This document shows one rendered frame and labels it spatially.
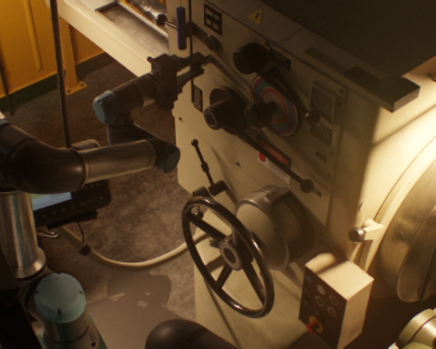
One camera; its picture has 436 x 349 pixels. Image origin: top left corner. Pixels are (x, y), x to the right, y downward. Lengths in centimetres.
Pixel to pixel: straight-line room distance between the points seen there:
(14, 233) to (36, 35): 285
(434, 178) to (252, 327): 109
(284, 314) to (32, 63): 249
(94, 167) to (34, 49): 296
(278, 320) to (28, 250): 120
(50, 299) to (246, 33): 81
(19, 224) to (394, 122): 91
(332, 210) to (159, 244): 197
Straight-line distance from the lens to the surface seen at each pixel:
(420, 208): 197
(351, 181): 183
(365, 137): 173
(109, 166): 171
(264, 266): 187
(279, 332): 275
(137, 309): 356
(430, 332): 199
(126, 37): 305
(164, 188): 408
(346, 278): 195
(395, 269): 206
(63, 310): 184
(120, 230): 389
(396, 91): 164
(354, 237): 185
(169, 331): 127
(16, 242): 183
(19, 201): 175
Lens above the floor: 286
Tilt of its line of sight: 44 degrees down
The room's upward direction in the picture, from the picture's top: straight up
